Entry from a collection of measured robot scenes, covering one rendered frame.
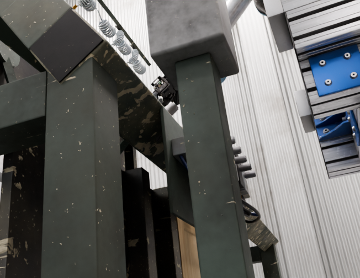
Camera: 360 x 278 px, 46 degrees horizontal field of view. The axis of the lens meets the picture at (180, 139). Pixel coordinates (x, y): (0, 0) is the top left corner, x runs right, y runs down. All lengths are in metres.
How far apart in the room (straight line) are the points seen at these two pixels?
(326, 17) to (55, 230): 0.60
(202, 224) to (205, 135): 0.13
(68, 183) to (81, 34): 0.26
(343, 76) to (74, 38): 0.49
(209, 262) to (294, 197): 3.72
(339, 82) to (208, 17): 0.29
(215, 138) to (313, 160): 3.92
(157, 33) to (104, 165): 0.22
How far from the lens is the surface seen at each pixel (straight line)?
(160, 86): 1.70
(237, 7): 1.64
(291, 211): 4.23
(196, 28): 0.66
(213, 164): 0.58
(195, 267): 1.76
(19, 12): 0.89
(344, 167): 1.25
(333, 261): 4.28
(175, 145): 0.90
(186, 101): 0.64
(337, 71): 0.84
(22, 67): 2.62
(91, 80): 0.70
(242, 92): 4.96
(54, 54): 0.76
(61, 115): 0.70
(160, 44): 0.67
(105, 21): 2.31
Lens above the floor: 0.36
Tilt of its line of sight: 25 degrees up
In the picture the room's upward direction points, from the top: 7 degrees counter-clockwise
